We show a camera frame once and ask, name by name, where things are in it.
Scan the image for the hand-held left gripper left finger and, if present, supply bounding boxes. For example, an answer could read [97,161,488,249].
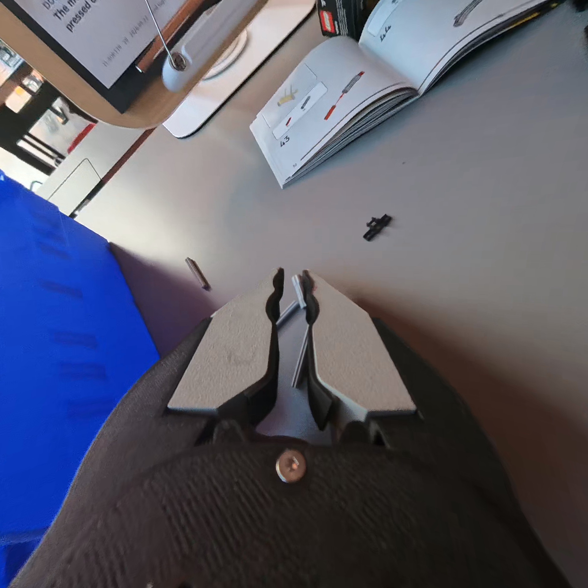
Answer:
[167,267,285,427]

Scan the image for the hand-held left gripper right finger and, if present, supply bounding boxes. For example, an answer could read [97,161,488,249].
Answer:
[302,269,418,432]

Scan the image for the dark grey lego axle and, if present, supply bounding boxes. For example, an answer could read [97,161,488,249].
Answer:
[185,257,212,291]

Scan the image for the small black lego piece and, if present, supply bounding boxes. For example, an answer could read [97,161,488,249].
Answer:
[363,213,393,242]

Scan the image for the black lego box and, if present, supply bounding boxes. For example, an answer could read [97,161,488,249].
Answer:
[316,0,382,41]

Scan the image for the blue plastic bin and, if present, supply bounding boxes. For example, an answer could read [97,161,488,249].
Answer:
[0,170,161,579]

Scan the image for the white furniture panel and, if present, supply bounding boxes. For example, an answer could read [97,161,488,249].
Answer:
[34,157,104,217]

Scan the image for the wooden document stand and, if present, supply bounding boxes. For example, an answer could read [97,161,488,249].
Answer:
[0,0,272,129]

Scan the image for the open instruction booklet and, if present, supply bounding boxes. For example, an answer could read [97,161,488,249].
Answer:
[249,0,566,189]

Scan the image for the printed instruction sheet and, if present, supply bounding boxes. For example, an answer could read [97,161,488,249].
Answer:
[14,0,258,89]

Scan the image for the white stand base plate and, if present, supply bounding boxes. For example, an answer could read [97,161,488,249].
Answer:
[163,0,318,139]

